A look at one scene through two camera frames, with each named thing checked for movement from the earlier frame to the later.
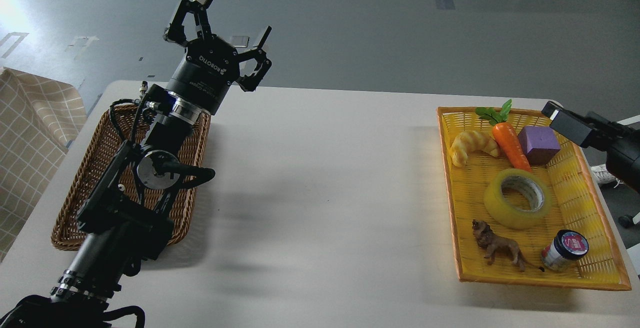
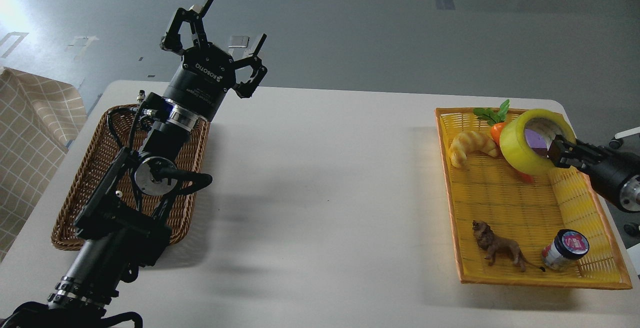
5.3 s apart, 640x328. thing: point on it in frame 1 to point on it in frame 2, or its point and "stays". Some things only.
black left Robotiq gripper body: x=211 y=66 stays
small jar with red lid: x=567 y=245 stays
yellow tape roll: x=503 y=213 to x=516 y=149
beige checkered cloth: x=39 y=117 stays
